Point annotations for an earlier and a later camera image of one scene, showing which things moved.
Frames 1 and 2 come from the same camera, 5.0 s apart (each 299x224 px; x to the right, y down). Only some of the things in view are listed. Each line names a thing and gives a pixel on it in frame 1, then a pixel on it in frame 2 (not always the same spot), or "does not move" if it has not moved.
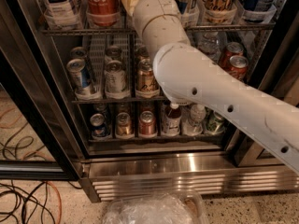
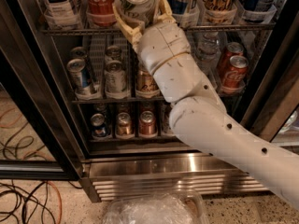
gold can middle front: (146, 79) does not move
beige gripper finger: (128, 0) to (133, 29)
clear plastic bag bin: (178, 206) does not move
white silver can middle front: (115, 80) does not move
